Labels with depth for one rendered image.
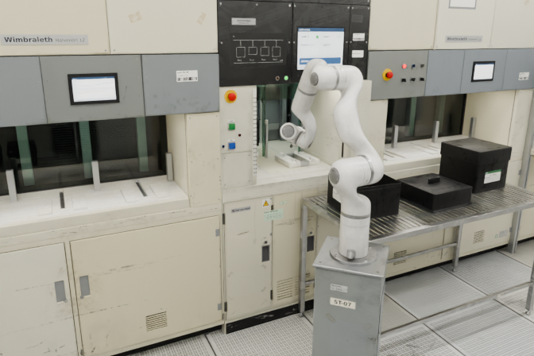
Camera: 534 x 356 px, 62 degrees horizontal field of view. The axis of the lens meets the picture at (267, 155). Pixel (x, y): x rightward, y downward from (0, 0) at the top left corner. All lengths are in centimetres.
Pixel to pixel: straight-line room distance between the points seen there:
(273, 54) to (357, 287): 118
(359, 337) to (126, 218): 117
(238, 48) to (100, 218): 104
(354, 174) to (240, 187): 82
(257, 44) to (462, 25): 139
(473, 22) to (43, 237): 269
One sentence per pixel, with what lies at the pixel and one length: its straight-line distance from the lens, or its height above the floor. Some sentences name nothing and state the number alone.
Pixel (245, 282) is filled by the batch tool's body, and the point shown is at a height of 30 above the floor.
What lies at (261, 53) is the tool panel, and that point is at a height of 156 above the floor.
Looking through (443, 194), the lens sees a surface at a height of 86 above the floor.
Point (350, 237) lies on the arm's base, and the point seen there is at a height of 87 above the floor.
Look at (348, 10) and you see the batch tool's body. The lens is 254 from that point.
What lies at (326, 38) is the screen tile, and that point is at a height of 163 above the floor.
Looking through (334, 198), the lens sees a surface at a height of 82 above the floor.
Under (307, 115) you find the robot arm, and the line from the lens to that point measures 208.
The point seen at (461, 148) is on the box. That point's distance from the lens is 286.
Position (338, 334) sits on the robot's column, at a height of 46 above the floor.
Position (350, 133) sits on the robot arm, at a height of 128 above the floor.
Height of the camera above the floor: 166
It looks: 15 degrees down
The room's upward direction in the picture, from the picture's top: straight up
